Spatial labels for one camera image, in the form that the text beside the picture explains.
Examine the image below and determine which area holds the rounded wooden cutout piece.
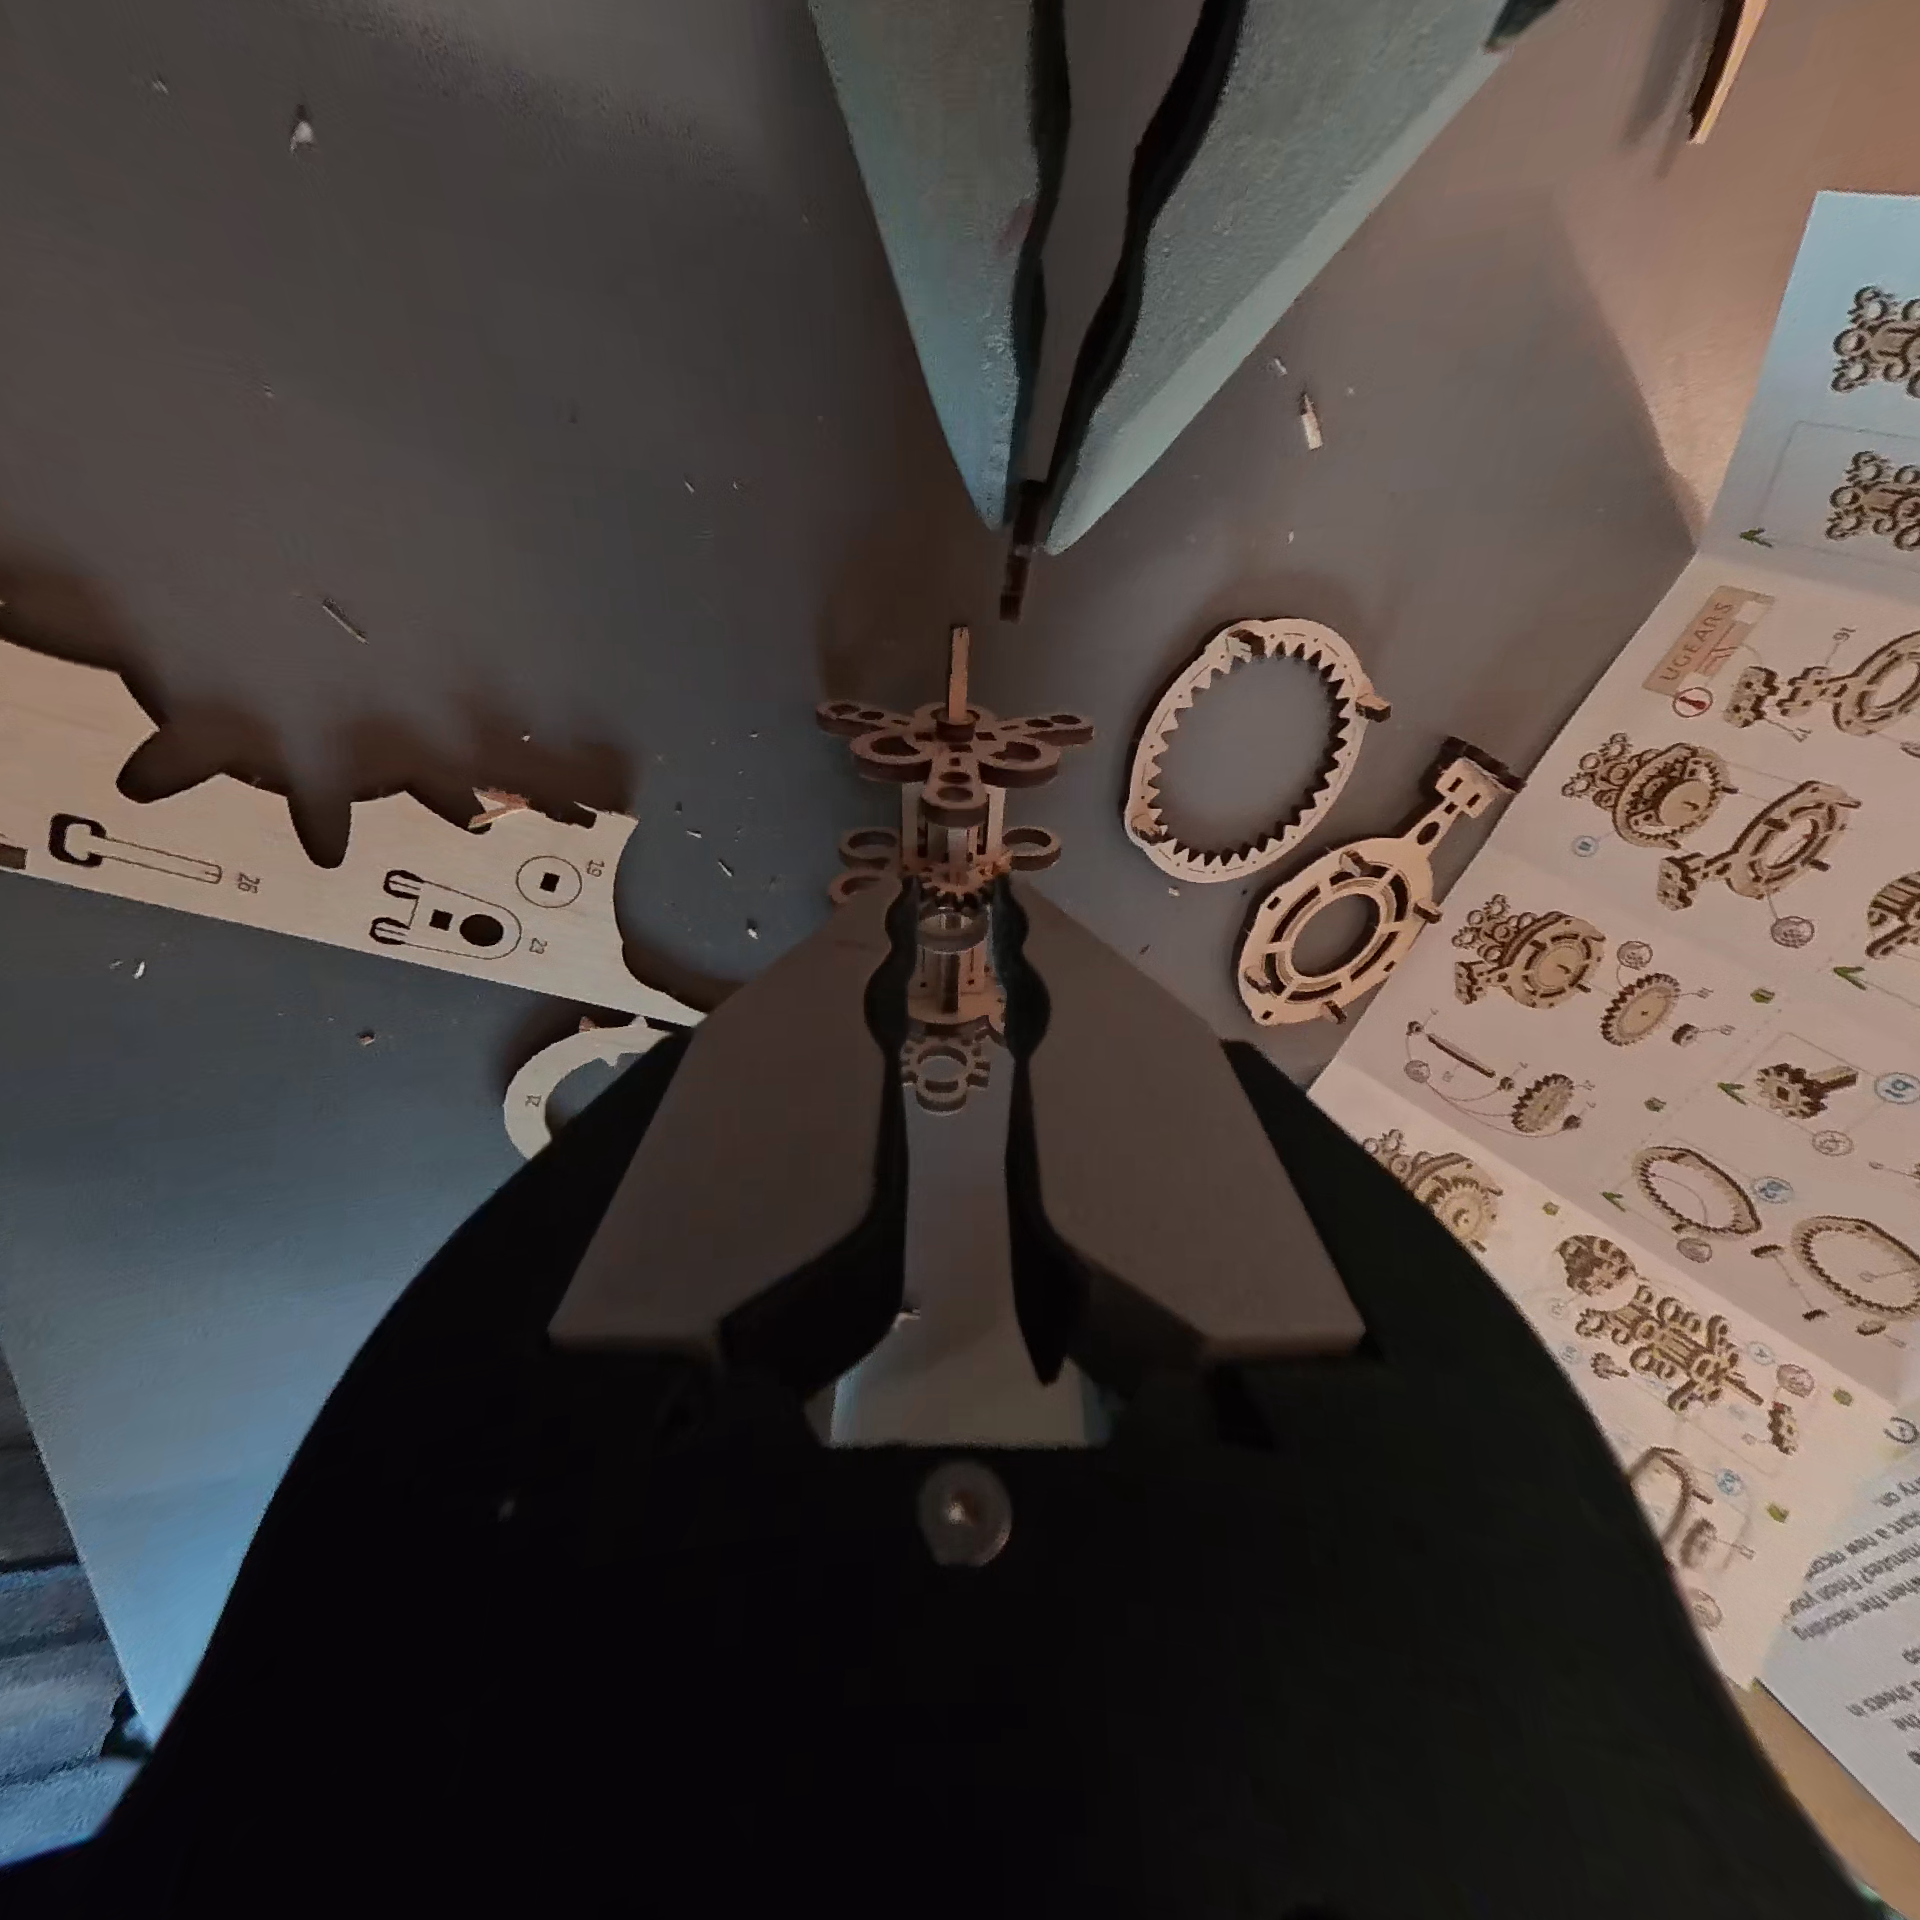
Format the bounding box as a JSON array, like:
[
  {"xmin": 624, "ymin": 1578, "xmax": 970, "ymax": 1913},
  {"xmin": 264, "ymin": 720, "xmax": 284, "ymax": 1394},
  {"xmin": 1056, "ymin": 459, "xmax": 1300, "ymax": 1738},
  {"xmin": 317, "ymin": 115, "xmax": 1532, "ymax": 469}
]
[{"xmin": 502, "ymin": 1012, "xmax": 684, "ymax": 1157}]

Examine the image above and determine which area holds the wooden oval frame with handle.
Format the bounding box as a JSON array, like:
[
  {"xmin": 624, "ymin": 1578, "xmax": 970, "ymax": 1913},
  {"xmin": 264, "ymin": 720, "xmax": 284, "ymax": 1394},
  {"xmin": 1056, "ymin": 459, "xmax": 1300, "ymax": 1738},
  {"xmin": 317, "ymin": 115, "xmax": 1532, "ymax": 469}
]
[{"xmin": 1234, "ymin": 737, "xmax": 1528, "ymax": 1038}]

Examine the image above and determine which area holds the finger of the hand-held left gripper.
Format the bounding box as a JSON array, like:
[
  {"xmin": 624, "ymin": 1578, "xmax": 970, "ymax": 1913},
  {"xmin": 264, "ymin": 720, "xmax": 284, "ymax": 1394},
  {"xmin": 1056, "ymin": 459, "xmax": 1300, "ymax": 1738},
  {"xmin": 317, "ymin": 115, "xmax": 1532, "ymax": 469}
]
[
  {"xmin": 809, "ymin": 0, "xmax": 1100, "ymax": 534},
  {"xmin": 1026, "ymin": 0, "xmax": 1505, "ymax": 557}
]

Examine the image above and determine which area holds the plywood sheet with arched cutout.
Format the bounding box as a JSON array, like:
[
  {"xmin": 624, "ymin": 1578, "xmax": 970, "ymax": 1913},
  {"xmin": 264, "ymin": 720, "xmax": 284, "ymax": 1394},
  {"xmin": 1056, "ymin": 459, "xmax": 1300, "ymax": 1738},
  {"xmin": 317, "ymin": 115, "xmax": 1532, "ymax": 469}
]
[{"xmin": 1688, "ymin": 0, "xmax": 1770, "ymax": 145}]

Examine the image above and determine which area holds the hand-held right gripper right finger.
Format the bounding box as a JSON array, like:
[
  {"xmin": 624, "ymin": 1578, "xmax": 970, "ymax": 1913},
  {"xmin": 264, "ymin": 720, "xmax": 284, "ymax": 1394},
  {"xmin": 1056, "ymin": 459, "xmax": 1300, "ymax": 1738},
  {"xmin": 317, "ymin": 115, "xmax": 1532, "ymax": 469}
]
[{"xmin": 996, "ymin": 883, "xmax": 1369, "ymax": 1445}]

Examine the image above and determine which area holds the wooden gear model assembly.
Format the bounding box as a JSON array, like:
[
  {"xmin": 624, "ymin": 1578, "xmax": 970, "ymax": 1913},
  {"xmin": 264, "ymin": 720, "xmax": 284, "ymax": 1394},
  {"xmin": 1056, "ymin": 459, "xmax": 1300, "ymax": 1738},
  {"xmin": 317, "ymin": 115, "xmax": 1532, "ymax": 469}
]
[{"xmin": 817, "ymin": 632, "xmax": 1098, "ymax": 1121}]

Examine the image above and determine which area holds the punched plywood part sheet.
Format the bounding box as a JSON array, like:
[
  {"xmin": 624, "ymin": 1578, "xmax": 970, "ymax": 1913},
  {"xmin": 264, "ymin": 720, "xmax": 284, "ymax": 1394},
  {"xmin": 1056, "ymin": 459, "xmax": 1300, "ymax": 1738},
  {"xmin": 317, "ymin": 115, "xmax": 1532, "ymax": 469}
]
[{"xmin": 0, "ymin": 632, "xmax": 712, "ymax": 1038}]

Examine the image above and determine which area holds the wooden toothed ring gear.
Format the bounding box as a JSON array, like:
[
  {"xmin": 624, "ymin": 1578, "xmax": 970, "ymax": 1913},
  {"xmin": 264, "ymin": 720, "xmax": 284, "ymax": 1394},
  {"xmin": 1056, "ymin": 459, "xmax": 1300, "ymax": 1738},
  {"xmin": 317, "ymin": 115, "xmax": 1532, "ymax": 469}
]
[{"xmin": 1123, "ymin": 618, "xmax": 1393, "ymax": 886}]

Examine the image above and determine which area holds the paper instruction sheet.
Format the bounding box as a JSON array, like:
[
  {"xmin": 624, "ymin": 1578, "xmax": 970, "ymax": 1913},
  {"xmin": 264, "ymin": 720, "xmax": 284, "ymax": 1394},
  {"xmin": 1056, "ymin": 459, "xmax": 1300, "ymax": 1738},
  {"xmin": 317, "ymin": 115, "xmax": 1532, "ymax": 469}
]
[{"xmin": 1305, "ymin": 188, "xmax": 1920, "ymax": 1846}]

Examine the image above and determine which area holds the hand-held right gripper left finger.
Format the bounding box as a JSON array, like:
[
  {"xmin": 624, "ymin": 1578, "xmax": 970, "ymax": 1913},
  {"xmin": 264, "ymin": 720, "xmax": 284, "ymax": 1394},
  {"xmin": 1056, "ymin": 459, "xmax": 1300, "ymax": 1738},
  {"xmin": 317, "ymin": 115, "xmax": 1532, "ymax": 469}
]
[{"xmin": 546, "ymin": 883, "xmax": 921, "ymax": 1445}]

